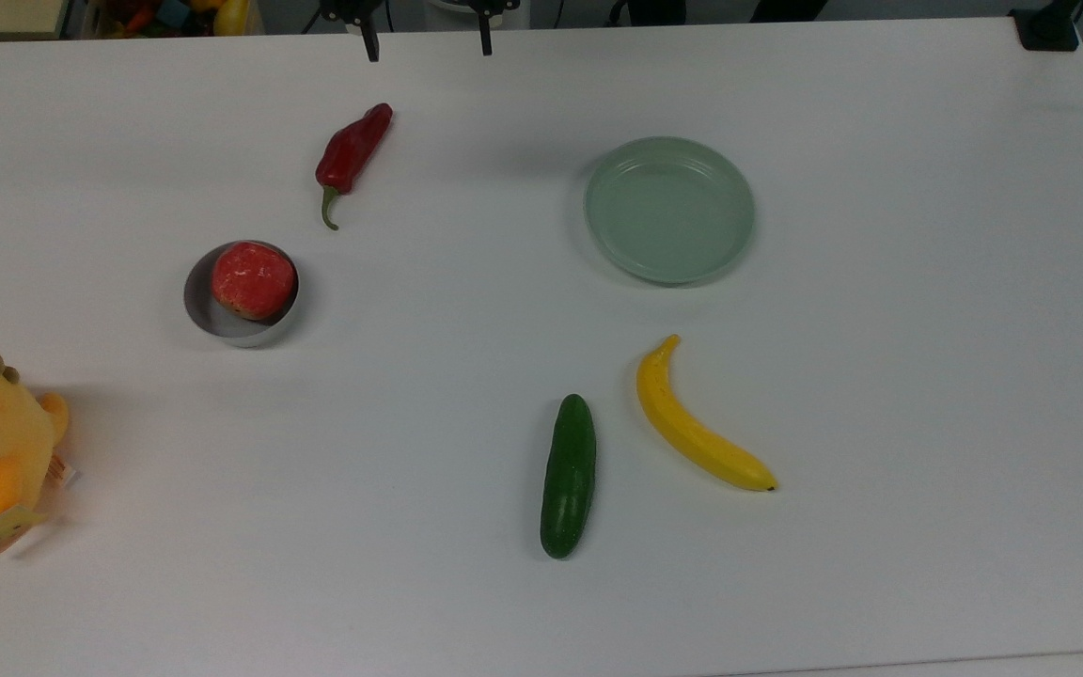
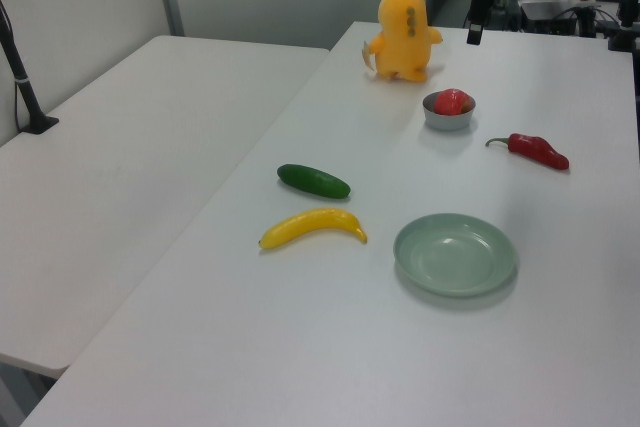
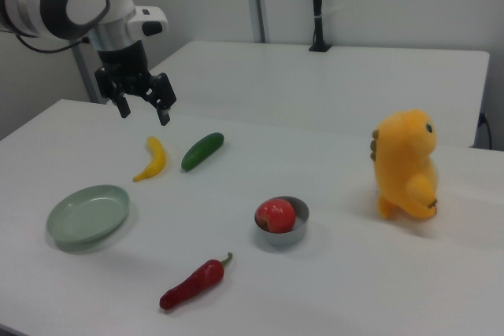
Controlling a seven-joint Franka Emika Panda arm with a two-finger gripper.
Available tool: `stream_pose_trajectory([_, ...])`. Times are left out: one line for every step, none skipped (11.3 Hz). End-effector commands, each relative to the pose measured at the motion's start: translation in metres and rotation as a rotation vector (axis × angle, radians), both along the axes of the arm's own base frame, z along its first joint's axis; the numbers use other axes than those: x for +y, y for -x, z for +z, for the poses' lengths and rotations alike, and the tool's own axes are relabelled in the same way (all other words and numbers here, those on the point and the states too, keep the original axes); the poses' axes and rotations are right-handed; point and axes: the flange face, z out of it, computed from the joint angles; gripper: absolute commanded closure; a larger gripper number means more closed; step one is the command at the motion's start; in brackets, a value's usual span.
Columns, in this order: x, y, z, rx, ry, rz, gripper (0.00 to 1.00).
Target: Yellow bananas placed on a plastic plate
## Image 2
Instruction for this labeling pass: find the pale green plastic plate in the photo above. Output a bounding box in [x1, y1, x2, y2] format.
[392, 213, 519, 298]

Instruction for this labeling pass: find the red chili pepper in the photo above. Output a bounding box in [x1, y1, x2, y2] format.
[484, 132, 571, 172]

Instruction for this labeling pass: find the red round fruit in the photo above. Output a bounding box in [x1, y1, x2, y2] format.
[433, 88, 475, 116]

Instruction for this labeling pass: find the black electronics box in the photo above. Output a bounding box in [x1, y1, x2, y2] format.
[518, 0, 577, 34]

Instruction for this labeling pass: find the yellow plastic banana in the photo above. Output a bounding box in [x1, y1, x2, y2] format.
[258, 207, 369, 251]

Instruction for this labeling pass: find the dark green cucumber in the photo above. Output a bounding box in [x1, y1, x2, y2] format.
[276, 163, 352, 200]

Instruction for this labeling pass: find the yellow plush toy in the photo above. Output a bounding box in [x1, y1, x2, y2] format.
[367, 0, 445, 83]

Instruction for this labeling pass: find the black clamp stand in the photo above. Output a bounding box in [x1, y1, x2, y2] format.
[606, 0, 640, 53]

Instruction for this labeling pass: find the small grey round bowl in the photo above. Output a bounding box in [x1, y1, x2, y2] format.
[422, 90, 477, 132]

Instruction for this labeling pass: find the black camera pole stand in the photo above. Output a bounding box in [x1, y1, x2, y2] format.
[0, 0, 60, 136]

